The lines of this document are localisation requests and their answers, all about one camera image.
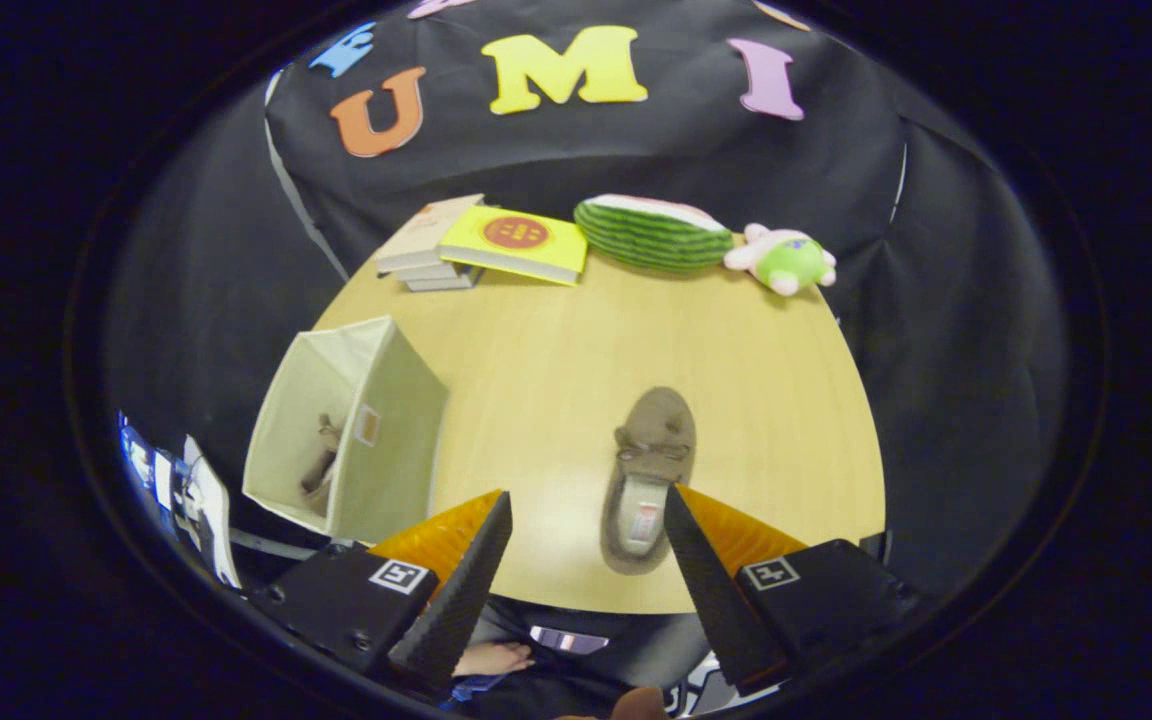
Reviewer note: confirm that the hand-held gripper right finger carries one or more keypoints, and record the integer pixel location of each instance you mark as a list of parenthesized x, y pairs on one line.
[(716, 590)]

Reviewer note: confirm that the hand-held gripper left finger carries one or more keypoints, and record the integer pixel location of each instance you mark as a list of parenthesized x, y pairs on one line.
[(456, 600)]

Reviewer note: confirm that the brown shoe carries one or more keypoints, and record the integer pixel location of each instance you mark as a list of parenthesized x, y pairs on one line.
[(321, 480), (651, 450)]

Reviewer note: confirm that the beige fabric storage box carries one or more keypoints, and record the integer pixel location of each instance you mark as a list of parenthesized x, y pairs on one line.
[(391, 440)]

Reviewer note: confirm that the white side desk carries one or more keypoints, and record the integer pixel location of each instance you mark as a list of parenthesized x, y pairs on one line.
[(211, 510)]

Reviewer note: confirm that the grey book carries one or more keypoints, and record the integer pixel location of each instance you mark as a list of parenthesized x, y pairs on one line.
[(441, 284), (431, 271)]

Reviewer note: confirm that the pink and green plush toy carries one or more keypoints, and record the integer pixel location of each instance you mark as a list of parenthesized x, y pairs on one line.
[(791, 262)]

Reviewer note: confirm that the computer monitor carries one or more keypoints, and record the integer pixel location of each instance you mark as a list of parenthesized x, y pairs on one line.
[(146, 465)]

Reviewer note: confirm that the watermelon slice plush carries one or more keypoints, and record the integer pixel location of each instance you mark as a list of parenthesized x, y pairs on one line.
[(651, 235)]

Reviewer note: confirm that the yellow book with red circle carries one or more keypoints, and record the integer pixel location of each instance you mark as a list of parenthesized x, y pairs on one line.
[(521, 240)]

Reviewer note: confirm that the beige book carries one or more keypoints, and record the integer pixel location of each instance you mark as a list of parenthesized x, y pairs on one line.
[(431, 230)]

